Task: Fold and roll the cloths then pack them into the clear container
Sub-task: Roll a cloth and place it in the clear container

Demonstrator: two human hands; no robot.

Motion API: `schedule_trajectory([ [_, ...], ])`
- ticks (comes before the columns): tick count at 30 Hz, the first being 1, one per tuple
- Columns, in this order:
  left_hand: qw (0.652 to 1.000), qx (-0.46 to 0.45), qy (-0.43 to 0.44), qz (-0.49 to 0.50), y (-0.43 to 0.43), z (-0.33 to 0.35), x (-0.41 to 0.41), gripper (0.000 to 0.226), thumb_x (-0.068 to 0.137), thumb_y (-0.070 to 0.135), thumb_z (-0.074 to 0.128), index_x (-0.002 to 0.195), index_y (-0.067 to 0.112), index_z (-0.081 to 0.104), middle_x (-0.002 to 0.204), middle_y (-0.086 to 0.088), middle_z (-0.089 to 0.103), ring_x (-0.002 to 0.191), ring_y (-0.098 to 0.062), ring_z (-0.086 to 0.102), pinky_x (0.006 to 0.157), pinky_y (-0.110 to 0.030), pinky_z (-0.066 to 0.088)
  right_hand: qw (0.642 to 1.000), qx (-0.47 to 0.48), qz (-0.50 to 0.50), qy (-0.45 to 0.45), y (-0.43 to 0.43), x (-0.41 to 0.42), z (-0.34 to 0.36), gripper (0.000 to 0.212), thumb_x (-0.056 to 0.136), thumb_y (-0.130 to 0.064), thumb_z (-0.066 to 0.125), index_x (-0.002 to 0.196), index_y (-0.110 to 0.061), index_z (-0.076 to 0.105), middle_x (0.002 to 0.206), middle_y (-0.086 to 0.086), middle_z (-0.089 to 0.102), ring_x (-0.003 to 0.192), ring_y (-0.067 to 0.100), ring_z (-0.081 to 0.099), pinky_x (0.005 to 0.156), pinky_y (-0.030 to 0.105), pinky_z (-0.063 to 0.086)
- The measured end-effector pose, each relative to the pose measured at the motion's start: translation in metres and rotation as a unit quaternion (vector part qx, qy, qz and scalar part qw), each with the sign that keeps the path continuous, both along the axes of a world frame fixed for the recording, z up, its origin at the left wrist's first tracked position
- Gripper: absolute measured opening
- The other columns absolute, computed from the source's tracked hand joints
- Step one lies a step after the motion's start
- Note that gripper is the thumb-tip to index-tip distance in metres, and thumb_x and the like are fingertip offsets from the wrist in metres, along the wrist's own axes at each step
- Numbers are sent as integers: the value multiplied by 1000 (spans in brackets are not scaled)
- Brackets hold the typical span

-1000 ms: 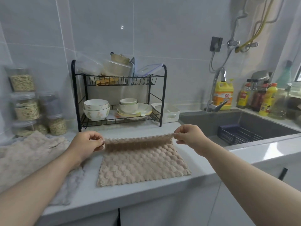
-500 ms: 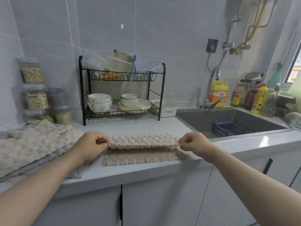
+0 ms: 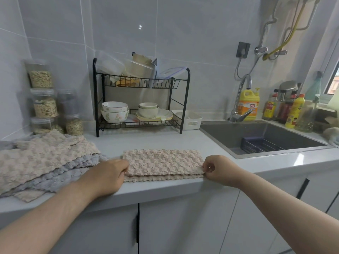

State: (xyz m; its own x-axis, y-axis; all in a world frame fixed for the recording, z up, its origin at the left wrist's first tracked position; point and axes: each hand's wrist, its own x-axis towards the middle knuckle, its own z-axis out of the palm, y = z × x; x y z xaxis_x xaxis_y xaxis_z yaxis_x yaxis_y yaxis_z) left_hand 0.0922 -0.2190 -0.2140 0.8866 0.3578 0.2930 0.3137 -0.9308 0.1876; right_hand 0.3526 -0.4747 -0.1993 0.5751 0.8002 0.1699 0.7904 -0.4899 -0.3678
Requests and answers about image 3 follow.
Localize person's left hand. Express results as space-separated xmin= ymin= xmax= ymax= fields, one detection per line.
xmin=78 ymin=159 xmax=130 ymax=201

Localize person's right hand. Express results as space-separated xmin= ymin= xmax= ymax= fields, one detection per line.
xmin=202 ymin=155 xmax=247 ymax=189

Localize beige checked towel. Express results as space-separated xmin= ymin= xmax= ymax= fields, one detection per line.
xmin=122 ymin=149 xmax=205 ymax=183

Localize pile of fluffy cloths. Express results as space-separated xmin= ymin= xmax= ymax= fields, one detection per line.
xmin=0 ymin=129 xmax=108 ymax=203

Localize person's right forearm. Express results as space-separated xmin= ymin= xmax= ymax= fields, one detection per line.
xmin=237 ymin=170 xmax=339 ymax=254

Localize person's left forearm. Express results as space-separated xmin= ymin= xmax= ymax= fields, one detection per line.
xmin=0 ymin=180 xmax=93 ymax=254

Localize grey kitchen sink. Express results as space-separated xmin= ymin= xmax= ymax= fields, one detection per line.
xmin=199 ymin=120 xmax=335 ymax=159

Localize blue sink drain rack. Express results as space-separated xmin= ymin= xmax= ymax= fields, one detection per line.
xmin=240 ymin=137 xmax=285 ymax=154

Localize chrome faucet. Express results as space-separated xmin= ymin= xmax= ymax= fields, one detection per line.
xmin=229 ymin=74 xmax=254 ymax=123

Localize white plastic basket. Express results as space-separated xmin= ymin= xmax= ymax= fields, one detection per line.
xmin=171 ymin=109 xmax=203 ymax=131

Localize small clear jar of oats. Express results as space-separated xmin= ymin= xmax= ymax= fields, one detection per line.
xmin=64 ymin=113 xmax=85 ymax=137

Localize yellow detergent bottle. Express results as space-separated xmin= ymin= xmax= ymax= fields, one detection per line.
xmin=237 ymin=88 xmax=261 ymax=121

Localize small bowls on plates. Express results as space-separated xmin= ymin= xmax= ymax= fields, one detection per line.
xmin=135 ymin=115 xmax=174 ymax=122

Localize clear jar grey contents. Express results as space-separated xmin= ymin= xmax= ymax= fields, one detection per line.
xmin=57 ymin=90 xmax=80 ymax=117

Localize group of condiment bottles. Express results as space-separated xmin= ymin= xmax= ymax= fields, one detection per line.
xmin=277 ymin=91 xmax=297 ymax=124

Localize short clear plastic jar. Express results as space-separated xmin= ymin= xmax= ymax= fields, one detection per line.
xmin=30 ymin=117 xmax=64 ymax=135

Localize clear glass bottle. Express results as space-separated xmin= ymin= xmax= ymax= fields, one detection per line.
xmin=294 ymin=94 xmax=321 ymax=133

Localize yellow dish cloth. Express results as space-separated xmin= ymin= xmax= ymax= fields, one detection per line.
xmin=115 ymin=77 xmax=141 ymax=87

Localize steel pot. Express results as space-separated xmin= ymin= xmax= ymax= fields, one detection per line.
xmin=278 ymin=80 xmax=302 ymax=97

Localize grey plastic lid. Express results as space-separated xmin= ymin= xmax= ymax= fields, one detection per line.
xmin=149 ymin=58 xmax=159 ymax=89

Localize blue rimmed container lid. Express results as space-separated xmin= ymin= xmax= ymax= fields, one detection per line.
xmin=158 ymin=66 xmax=188 ymax=80

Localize clear plastic food container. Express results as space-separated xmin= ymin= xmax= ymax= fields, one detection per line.
xmin=95 ymin=51 xmax=126 ymax=76

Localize green spray bottle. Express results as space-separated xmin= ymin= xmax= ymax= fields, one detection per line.
xmin=304 ymin=71 xmax=323 ymax=102

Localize tan lid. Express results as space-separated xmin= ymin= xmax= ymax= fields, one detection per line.
xmin=132 ymin=53 xmax=153 ymax=65

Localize window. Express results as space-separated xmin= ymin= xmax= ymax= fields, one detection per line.
xmin=324 ymin=60 xmax=339 ymax=96

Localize metal water pipe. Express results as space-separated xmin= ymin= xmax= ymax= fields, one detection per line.
xmin=280 ymin=0 xmax=321 ymax=50
xmin=261 ymin=0 xmax=279 ymax=48

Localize black wire dish rack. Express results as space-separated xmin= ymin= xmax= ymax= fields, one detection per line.
xmin=92 ymin=57 xmax=191 ymax=138

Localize grey power cable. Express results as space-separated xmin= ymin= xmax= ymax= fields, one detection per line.
xmin=234 ymin=56 xmax=260 ymax=80

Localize black wall socket with plug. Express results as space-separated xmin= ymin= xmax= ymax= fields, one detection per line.
xmin=236 ymin=41 xmax=251 ymax=59

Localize yellow gas hose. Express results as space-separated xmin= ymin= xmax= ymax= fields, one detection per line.
xmin=262 ymin=0 xmax=309 ymax=61

